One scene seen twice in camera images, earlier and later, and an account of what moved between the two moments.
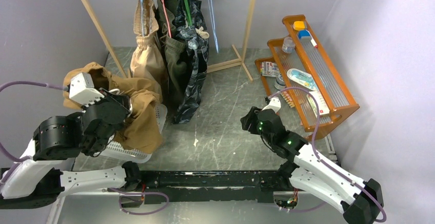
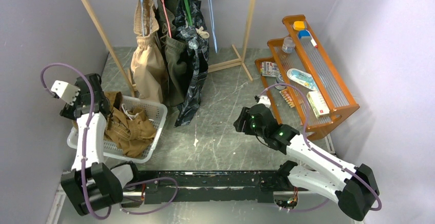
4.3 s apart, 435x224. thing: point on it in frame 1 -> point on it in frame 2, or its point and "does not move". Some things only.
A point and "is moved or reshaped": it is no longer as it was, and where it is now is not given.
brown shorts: [140, 135] is moved or reshaped
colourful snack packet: [269, 68] does not move
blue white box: [305, 36] does not move
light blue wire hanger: [211, 13] does not move
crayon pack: [288, 99] does not move
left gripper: [123, 99] -> [67, 111]
